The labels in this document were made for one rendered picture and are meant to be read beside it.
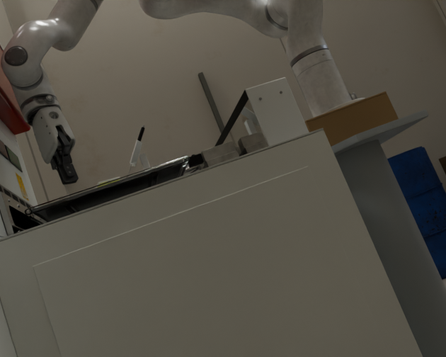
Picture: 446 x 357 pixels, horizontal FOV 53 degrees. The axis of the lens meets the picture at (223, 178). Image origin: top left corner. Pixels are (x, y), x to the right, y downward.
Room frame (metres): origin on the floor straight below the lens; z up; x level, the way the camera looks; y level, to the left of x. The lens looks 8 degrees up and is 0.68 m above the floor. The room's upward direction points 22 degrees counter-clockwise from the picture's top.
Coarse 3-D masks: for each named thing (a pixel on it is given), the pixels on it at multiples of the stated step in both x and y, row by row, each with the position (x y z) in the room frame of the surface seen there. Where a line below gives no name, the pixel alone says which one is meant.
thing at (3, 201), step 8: (0, 192) 0.86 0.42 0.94; (0, 200) 0.85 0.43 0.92; (8, 200) 0.90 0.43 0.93; (0, 208) 0.85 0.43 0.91; (8, 208) 0.88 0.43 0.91; (16, 208) 0.94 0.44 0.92; (24, 208) 1.02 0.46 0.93; (8, 216) 0.86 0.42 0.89; (24, 216) 1.03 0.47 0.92; (8, 224) 0.85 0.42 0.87; (8, 232) 0.85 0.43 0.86; (16, 232) 0.88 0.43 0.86
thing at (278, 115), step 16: (256, 96) 0.88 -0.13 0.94; (272, 96) 0.89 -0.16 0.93; (288, 96) 0.90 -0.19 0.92; (256, 112) 0.88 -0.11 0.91; (272, 112) 0.89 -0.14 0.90; (288, 112) 0.89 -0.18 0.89; (272, 128) 0.88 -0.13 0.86; (288, 128) 0.89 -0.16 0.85; (304, 128) 0.90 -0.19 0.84; (272, 144) 0.88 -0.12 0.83
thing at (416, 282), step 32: (384, 128) 1.13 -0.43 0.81; (352, 160) 1.21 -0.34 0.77; (384, 160) 1.23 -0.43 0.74; (352, 192) 1.23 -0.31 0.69; (384, 192) 1.20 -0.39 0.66; (384, 224) 1.20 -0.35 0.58; (416, 224) 1.25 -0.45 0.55; (384, 256) 1.22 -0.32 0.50; (416, 256) 1.20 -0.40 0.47; (416, 288) 1.20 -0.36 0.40; (416, 320) 1.21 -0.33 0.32
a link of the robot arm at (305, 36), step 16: (272, 0) 1.23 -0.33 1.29; (288, 0) 1.17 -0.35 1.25; (304, 0) 1.17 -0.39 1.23; (320, 0) 1.20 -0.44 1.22; (272, 16) 1.26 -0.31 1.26; (288, 16) 1.19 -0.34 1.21; (304, 16) 1.19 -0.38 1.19; (320, 16) 1.22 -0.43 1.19; (288, 32) 1.22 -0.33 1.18; (304, 32) 1.21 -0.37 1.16; (320, 32) 1.23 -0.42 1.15; (288, 48) 1.25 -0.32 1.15; (304, 48) 1.22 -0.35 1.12; (320, 48) 1.22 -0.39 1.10
